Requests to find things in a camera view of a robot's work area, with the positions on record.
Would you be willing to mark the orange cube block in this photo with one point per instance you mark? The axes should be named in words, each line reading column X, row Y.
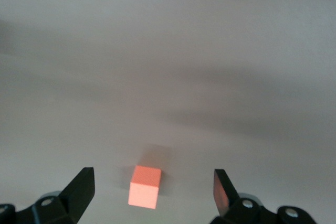
column 144, row 190

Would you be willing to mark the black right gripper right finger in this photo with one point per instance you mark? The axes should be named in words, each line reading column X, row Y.
column 223, row 195

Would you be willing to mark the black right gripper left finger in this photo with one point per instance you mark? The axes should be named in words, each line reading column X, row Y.
column 78, row 192

